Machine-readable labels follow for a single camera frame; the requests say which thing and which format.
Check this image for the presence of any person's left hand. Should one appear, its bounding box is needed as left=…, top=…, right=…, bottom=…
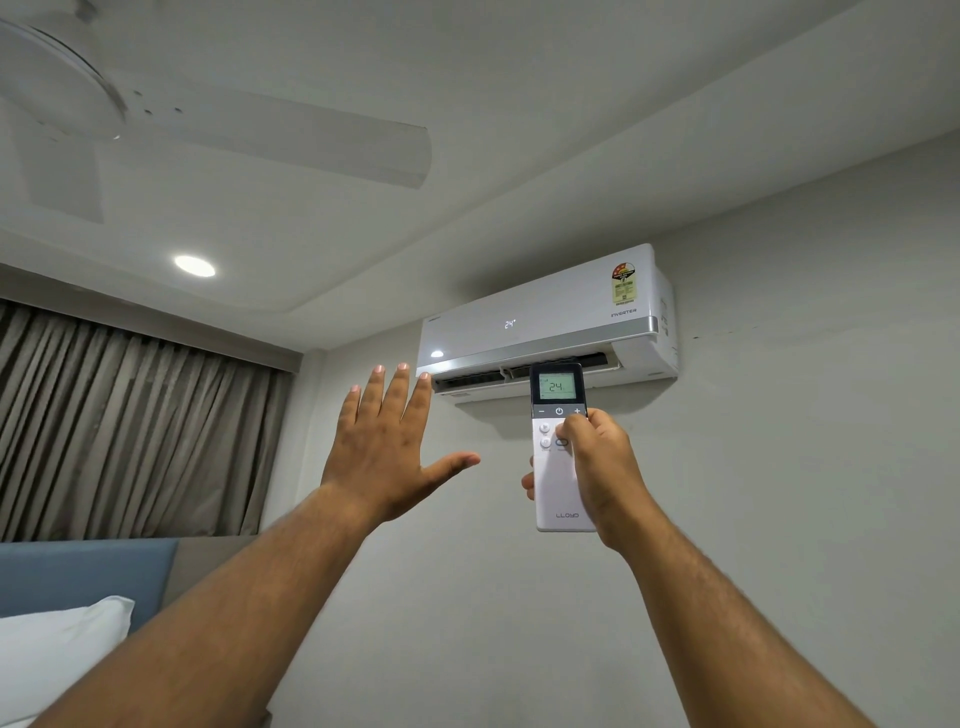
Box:
left=320, top=362, right=482, bottom=528

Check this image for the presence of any person's right hand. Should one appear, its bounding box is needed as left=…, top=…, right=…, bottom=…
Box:
left=521, top=407, right=667, bottom=556

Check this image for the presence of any white remote control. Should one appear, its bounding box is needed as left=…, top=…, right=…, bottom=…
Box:
left=529, top=362, right=599, bottom=534

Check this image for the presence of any white air conditioner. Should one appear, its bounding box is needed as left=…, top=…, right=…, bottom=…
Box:
left=416, top=242, right=681, bottom=406

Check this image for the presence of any person's right forearm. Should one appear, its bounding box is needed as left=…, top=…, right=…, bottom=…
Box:
left=608, top=508, right=879, bottom=728

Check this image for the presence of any person's left forearm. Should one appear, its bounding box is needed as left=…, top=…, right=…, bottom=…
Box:
left=33, top=482, right=391, bottom=728

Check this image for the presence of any grey headboard panel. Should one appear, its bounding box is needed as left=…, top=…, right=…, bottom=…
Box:
left=163, top=536, right=253, bottom=601

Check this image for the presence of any grey striped curtain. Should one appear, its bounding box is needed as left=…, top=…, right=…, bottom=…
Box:
left=0, top=298, right=295, bottom=543

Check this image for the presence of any blue padded headboard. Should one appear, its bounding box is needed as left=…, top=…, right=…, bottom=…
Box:
left=0, top=537, right=180, bottom=620

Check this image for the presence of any white pillow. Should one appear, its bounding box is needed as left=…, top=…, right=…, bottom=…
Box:
left=0, top=596, right=136, bottom=728

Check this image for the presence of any white ceiling fan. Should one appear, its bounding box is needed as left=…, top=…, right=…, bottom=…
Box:
left=0, top=0, right=434, bottom=225

